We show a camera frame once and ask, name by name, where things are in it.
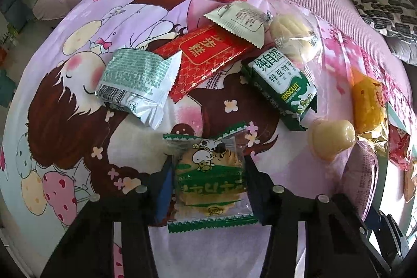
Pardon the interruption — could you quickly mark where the clear packet with pale bun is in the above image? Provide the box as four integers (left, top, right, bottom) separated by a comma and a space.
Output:
265, 9, 323, 65

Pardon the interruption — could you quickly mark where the silver green-print snack packet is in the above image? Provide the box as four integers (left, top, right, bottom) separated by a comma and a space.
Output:
94, 48, 183, 129

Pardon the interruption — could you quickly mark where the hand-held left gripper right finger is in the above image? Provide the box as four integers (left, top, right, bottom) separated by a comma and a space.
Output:
243, 156, 391, 278

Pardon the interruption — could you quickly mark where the orange yellow snack packet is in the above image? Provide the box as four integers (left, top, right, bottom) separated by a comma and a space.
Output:
350, 68, 390, 155

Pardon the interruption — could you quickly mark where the black white patterned pillow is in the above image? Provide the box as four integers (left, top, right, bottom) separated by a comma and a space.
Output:
347, 0, 417, 38

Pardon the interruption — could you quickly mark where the pink translucent snack packet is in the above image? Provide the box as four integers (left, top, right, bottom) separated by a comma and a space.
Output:
339, 141, 380, 220

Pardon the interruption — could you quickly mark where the green white biscuit packet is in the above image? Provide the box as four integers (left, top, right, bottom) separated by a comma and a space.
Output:
240, 52, 318, 131

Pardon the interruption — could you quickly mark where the pink printed blanket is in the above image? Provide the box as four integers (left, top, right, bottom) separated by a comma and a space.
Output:
0, 0, 413, 278

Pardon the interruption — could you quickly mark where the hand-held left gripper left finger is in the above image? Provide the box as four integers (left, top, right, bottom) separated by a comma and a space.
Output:
39, 156, 175, 278

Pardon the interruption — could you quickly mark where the cream green-print snack packet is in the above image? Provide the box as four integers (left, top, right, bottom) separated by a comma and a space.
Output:
204, 1, 273, 49

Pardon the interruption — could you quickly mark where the light teal storage box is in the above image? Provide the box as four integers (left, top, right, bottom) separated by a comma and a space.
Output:
379, 102, 417, 233

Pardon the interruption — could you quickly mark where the red gold-patterned snack packet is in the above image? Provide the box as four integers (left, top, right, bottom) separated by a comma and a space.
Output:
153, 23, 255, 103

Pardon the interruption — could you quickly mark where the green cow-print cookie packet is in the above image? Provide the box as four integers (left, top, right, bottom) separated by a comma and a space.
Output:
162, 122, 259, 234

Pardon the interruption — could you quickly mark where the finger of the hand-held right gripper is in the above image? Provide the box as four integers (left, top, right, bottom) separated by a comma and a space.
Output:
368, 209, 411, 278

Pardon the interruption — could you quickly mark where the grey pillow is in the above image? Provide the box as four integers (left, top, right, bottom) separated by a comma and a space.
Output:
386, 35, 417, 65

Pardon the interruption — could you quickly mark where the grey storage box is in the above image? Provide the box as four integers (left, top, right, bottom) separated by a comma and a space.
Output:
0, 0, 35, 34

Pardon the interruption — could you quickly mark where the pale jelly cup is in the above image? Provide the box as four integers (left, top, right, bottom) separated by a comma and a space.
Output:
308, 118, 357, 161

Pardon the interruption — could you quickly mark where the red pink snack packet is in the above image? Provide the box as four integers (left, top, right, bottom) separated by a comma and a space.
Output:
388, 123, 412, 171

